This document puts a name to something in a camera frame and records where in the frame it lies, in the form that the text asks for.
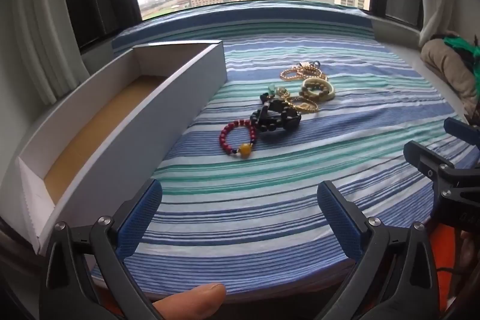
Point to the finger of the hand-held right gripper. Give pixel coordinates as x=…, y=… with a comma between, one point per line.
x=459, y=128
x=420, y=155

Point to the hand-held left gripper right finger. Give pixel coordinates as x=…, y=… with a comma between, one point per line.
x=339, y=218

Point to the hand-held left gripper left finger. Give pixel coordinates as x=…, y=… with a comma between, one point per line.
x=138, y=218

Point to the white cardboard box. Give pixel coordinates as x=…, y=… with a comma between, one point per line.
x=123, y=106

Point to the person's right hand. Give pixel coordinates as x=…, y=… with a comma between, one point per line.
x=470, y=252

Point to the person's left hand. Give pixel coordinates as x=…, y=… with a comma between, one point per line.
x=191, y=299

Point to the green cloth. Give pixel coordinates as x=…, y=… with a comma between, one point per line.
x=463, y=48

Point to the blue green striped blanket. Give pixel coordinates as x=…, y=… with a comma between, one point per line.
x=262, y=192

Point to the pale green jade bangle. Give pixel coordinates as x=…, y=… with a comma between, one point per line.
x=330, y=95

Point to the small silver clasp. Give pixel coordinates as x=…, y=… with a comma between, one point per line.
x=307, y=65

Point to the green pendant with dark beads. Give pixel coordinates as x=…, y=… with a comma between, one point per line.
x=269, y=89

